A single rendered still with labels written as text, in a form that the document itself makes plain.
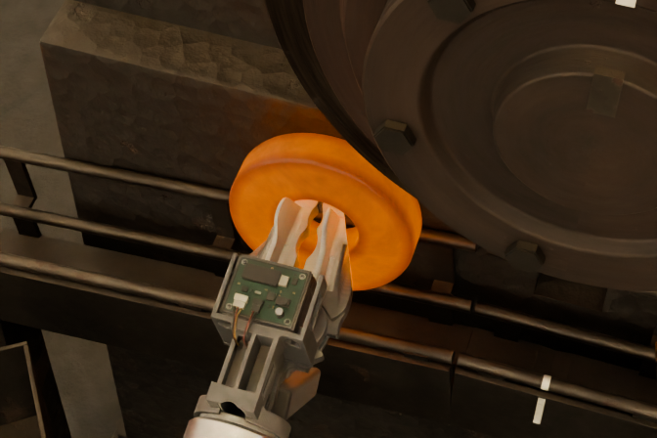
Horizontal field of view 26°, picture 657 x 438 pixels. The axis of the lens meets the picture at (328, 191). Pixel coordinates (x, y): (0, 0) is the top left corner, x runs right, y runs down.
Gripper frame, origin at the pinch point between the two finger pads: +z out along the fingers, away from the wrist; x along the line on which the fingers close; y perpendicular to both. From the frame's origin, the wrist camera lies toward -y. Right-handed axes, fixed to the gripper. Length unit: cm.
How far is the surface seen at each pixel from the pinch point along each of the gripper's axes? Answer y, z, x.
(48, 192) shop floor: -93, 29, 65
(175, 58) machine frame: 1.1, 8.9, 15.8
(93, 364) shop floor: -87, 3, 45
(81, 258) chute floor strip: -21.2, -3.1, 26.0
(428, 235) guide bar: -9.6, 3.1, -7.3
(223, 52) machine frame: 0.5, 10.7, 12.2
